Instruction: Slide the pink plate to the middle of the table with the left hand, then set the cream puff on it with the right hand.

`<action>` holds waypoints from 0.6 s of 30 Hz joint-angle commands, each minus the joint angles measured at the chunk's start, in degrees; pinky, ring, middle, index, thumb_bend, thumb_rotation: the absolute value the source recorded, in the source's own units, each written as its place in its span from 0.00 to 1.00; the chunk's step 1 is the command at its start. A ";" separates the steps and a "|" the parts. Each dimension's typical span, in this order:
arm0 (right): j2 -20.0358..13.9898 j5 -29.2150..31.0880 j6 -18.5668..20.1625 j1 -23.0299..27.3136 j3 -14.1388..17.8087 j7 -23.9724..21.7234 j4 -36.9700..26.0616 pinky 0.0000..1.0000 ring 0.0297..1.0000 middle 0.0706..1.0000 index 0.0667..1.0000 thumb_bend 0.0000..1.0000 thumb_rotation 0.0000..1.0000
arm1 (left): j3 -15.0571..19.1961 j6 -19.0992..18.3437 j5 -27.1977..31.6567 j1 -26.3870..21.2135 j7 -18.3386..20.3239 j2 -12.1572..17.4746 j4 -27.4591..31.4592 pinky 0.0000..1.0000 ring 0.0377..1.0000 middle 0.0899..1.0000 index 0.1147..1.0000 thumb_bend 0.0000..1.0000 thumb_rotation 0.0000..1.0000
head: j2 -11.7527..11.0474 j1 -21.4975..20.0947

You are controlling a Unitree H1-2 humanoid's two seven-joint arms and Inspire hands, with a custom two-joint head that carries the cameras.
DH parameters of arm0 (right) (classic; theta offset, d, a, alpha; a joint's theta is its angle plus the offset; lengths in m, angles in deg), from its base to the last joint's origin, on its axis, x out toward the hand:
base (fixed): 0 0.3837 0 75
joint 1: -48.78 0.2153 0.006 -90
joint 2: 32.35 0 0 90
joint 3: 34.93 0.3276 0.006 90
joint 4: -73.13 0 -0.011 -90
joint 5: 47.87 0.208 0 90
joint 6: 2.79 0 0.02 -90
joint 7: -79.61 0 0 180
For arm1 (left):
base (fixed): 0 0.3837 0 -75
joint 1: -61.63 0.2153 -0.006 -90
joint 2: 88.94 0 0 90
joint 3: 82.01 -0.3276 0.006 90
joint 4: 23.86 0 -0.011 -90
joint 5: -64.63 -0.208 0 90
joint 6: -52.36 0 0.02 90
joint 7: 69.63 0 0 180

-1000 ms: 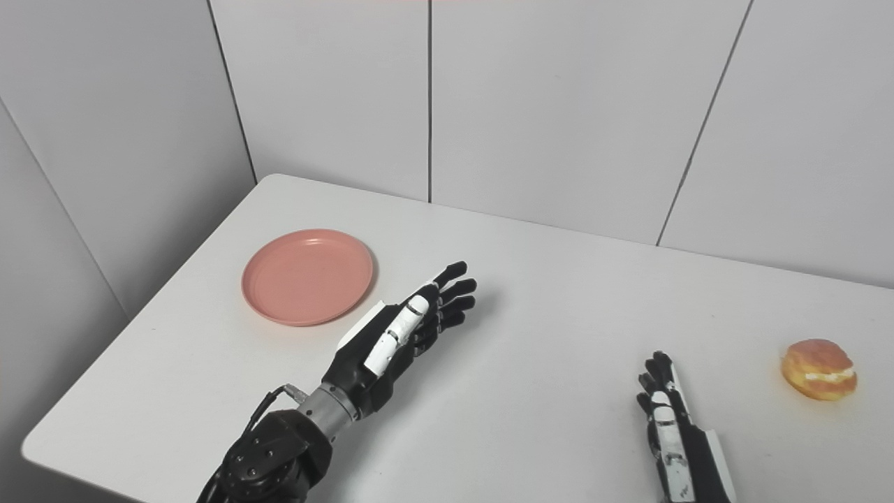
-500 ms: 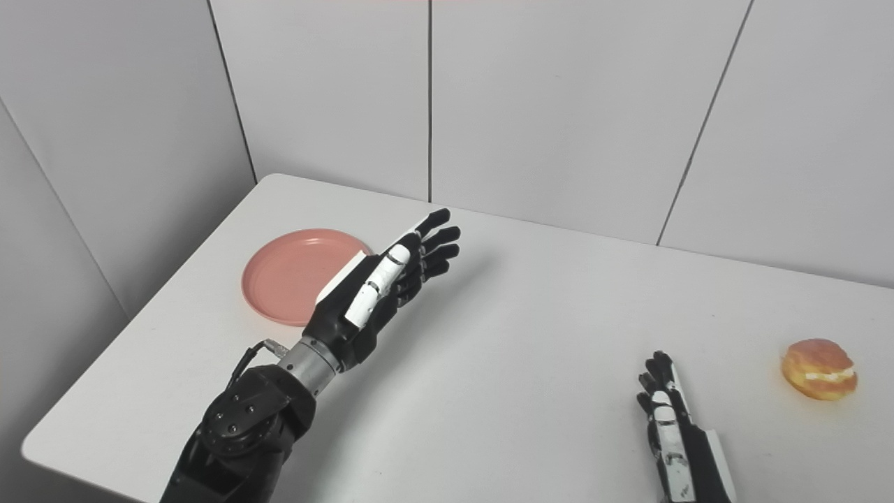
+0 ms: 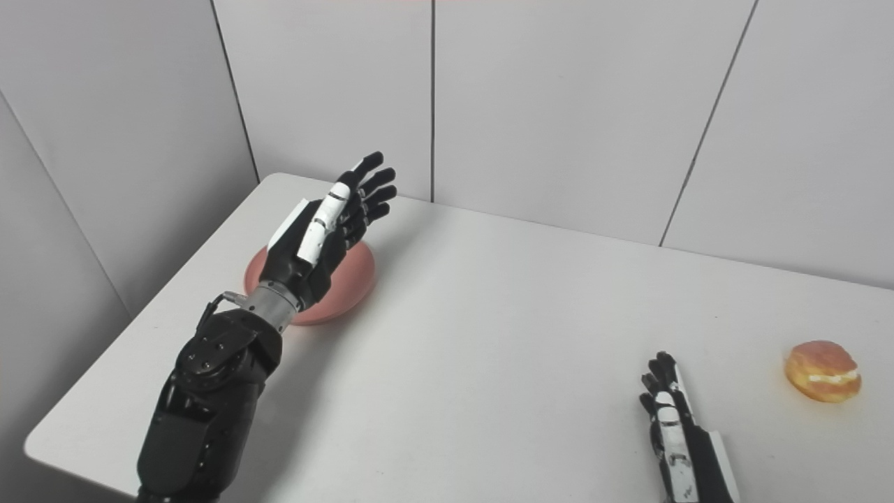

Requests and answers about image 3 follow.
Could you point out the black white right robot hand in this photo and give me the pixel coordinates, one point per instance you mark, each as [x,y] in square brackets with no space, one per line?
[681,447]

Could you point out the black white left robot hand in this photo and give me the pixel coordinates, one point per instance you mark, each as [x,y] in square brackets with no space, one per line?
[311,244]

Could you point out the pink round plate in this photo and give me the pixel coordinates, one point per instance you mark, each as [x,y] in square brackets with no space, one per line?
[355,279]

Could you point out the cream puff pastry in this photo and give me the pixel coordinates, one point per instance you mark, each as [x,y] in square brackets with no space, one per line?
[823,370]

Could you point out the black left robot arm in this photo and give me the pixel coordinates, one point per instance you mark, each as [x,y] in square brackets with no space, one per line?
[202,405]

